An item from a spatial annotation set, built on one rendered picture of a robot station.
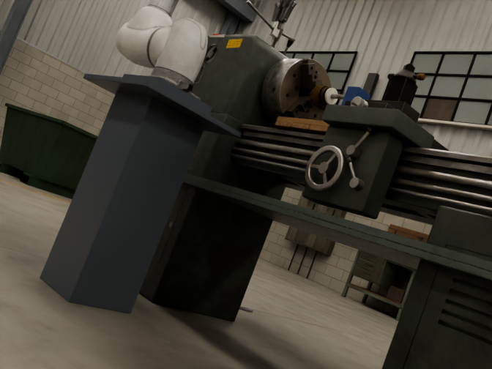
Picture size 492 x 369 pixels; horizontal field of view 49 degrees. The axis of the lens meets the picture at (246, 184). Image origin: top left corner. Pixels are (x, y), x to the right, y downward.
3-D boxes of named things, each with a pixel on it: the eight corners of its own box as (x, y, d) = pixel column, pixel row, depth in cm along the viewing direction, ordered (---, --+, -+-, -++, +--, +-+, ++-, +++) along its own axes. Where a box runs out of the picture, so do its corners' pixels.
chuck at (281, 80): (255, 100, 235) (290, 43, 242) (296, 142, 254) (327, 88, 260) (268, 101, 228) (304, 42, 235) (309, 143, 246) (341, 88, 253)
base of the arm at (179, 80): (168, 81, 184) (175, 66, 185) (135, 77, 200) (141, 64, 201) (207, 103, 197) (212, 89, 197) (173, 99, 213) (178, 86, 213)
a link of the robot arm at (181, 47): (177, 70, 189) (200, 13, 191) (140, 62, 199) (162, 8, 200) (202, 88, 203) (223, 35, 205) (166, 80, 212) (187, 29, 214)
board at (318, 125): (274, 124, 221) (277, 116, 221) (329, 157, 243) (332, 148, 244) (327, 131, 198) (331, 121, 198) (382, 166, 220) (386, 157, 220)
